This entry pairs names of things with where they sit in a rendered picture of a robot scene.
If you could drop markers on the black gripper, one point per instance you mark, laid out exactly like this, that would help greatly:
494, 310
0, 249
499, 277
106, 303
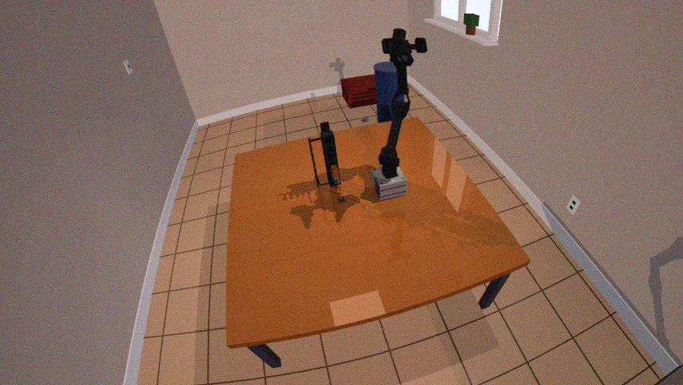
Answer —
393, 45

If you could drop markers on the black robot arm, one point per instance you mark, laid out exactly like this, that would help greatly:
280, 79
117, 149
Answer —
388, 156

